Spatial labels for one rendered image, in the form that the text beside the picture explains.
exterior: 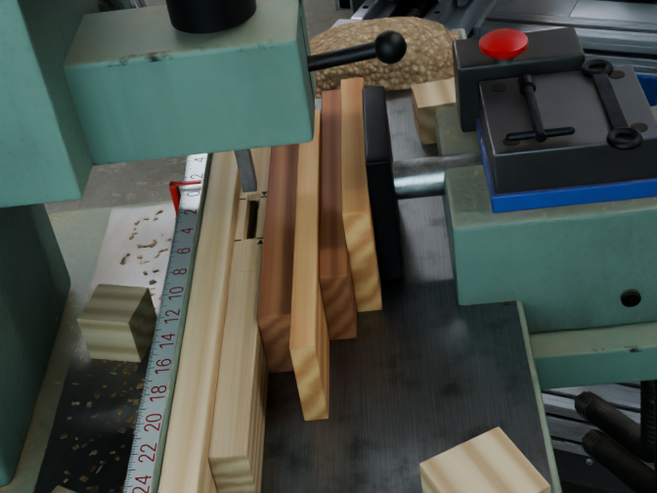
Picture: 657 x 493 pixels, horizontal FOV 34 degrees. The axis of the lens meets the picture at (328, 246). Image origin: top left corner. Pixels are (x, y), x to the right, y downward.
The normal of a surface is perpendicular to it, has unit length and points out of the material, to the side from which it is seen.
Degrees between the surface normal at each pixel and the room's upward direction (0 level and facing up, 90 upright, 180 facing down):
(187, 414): 0
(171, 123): 90
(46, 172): 90
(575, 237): 90
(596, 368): 90
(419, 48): 37
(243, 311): 0
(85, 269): 0
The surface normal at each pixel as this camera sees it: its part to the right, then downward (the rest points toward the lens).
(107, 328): -0.24, 0.62
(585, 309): 0.00, 0.61
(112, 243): -0.13, -0.79
